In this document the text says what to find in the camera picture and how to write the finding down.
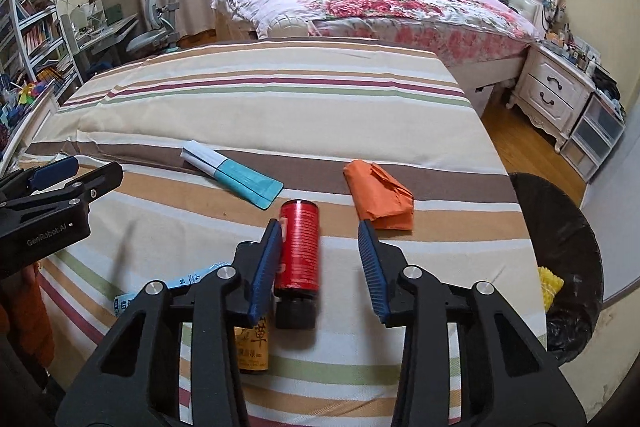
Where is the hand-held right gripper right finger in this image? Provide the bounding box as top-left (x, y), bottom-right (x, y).
top-left (357, 219), bottom-right (587, 427)

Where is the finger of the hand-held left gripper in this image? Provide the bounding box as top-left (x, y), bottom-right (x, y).
top-left (0, 162), bottom-right (124, 218)
top-left (0, 157), bottom-right (79, 202)

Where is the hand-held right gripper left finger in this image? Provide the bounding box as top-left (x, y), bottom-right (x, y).
top-left (59, 218), bottom-right (284, 427)

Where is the red bottle with black cap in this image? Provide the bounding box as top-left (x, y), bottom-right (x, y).
top-left (274, 199), bottom-right (321, 330)

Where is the orange paper packet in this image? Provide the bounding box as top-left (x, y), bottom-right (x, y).
top-left (343, 159), bottom-right (416, 233)

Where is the light blue printed packet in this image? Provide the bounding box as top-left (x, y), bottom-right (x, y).
top-left (114, 261), bottom-right (236, 318)

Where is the yellow label brown bottle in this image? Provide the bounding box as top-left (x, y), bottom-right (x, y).
top-left (234, 312), bottom-right (271, 375)

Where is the teal and white packet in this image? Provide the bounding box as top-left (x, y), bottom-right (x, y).
top-left (180, 139), bottom-right (284, 210)

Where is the yellow foam net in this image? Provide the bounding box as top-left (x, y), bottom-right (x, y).
top-left (537, 264), bottom-right (565, 310)

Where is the trash bin with black bag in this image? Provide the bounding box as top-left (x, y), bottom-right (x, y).
top-left (507, 172), bottom-right (606, 365)

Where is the orange cloth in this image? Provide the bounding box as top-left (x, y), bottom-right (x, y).
top-left (0, 262), bottom-right (56, 368)

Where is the white bookshelf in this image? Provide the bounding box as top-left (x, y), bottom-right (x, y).
top-left (0, 0), bottom-right (83, 158)

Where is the grey desk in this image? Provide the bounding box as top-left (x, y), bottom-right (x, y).
top-left (60, 0), bottom-right (141, 78)

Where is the grey desk chair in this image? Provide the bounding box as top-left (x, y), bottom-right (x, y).
top-left (125, 0), bottom-right (183, 52)

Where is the striped tablecloth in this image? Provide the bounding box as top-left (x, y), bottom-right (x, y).
top-left (20, 38), bottom-right (548, 427)

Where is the white cardboard box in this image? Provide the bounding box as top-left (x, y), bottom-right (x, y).
top-left (462, 74), bottom-right (516, 118)

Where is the white nightstand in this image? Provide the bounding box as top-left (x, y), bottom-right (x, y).
top-left (507, 42), bottom-right (596, 152)

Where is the white sliding wardrobe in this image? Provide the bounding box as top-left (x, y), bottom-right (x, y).
top-left (580, 72), bottom-right (640, 308)

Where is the clear plastic drawer unit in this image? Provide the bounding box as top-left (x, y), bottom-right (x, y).
top-left (560, 94), bottom-right (627, 182)

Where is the floral blanket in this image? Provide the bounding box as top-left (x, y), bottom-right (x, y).
top-left (210, 0), bottom-right (543, 62)

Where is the group of small bottles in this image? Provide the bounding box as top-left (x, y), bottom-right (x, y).
top-left (542, 19), bottom-right (601, 72)

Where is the black bag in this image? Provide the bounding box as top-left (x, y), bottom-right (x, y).
top-left (592, 67), bottom-right (623, 100)

